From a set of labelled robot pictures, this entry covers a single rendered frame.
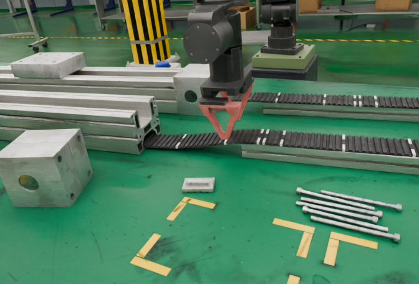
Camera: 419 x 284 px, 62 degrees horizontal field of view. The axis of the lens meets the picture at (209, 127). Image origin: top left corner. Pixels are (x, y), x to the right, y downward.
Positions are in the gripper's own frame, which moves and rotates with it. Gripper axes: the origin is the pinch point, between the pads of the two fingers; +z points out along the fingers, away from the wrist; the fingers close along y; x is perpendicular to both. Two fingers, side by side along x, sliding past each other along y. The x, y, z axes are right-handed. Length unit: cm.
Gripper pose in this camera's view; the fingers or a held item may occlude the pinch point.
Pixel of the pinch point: (231, 124)
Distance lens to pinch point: 63.1
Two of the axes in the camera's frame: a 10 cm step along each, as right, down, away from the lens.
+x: 9.4, 0.6, -3.2
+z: 1.0, 8.9, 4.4
